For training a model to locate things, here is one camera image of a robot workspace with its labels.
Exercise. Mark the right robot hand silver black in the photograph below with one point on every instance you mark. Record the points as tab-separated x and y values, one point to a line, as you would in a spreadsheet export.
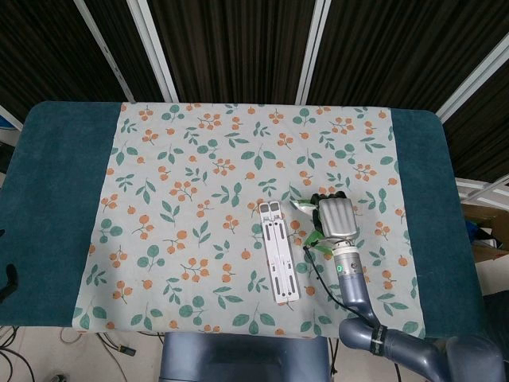
338	219

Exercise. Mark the left robot hand black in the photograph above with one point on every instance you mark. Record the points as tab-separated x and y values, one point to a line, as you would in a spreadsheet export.
10	284

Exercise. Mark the green plastic packet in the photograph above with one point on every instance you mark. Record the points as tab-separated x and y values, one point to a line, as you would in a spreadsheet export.
308	207

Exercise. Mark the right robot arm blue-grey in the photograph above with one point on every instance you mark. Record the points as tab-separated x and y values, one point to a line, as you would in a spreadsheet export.
358	294

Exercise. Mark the white folding laptop stand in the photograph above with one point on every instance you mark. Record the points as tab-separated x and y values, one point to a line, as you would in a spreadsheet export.
278	254

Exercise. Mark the teal table cover cloth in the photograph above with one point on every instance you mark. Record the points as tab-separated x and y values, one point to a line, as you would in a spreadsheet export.
55	191

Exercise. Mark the small blue floor connector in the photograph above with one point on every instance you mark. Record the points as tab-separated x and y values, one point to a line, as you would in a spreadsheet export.
128	351

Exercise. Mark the floral printed tablecloth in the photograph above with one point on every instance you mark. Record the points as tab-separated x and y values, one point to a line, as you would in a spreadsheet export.
199	191

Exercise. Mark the cardboard box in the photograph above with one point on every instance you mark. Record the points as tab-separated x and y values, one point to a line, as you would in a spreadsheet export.
491	227

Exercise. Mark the black ribbed partition panel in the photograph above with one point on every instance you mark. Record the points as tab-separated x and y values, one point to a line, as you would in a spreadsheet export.
405	47
234	47
43	47
481	135

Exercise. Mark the blue-grey robot torso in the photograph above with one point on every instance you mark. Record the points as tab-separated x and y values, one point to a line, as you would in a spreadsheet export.
244	358

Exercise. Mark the white metal frame rail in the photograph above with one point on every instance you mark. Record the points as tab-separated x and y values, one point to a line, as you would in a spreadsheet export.
483	191

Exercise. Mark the white aluminium partition post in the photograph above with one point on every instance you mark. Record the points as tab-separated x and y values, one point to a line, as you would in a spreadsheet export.
473	77
153	47
105	49
314	47

